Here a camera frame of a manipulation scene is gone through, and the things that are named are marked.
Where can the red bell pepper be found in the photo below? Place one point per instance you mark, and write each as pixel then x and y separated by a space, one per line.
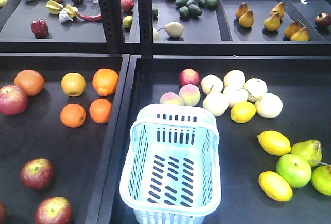
pixel 39 28

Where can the small orange front left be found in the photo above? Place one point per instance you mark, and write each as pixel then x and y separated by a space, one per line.
pixel 73 115

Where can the dark red apple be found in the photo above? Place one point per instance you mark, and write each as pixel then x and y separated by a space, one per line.
pixel 3 213
pixel 54 210
pixel 37 174

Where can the pink red apple right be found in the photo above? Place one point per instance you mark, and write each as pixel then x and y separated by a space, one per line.
pixel 14 100

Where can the yellow orange citrus fruit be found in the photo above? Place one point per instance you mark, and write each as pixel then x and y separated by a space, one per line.
pixel 73 84

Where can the wooden black-framed display stand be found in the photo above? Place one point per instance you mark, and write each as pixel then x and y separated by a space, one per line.
pixel 275 40

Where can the light blue plastic basket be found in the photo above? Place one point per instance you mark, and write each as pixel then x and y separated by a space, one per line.
pixel 171 173

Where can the garlic bulb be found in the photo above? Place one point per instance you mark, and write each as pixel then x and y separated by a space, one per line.
pixel 64 17

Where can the yellow lemon upper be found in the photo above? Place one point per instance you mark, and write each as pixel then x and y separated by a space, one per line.
pixel 274 143

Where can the small orange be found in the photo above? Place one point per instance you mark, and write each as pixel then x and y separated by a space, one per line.
pixel 73 115
pixel 100 110

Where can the red chili pepper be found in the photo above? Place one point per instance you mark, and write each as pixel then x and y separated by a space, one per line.
pixel 94 18

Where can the dark red apple left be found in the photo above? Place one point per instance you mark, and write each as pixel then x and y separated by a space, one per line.
pixel 3 213

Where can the dark red apple front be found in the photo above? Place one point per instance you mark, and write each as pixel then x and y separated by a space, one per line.
pixel 54 210

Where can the dark red apple middle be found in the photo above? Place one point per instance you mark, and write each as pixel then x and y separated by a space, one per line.
pixel 37 174

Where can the yellow lemon lower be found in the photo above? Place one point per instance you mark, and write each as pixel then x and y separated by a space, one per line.
pixel 275 186

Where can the small orange front right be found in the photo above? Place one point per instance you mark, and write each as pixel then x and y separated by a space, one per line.
pixel 100 110

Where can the yellow lemon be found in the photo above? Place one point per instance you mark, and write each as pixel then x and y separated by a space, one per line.
pixel 274 143
pixel 275 186

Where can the green apple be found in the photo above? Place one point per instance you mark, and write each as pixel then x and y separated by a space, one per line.
pixel 294 169

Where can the large orange right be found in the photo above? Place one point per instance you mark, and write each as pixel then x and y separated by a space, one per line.
pixel 105 81

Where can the orange behind pink apple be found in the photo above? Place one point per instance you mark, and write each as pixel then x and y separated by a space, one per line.
pixel 31 81

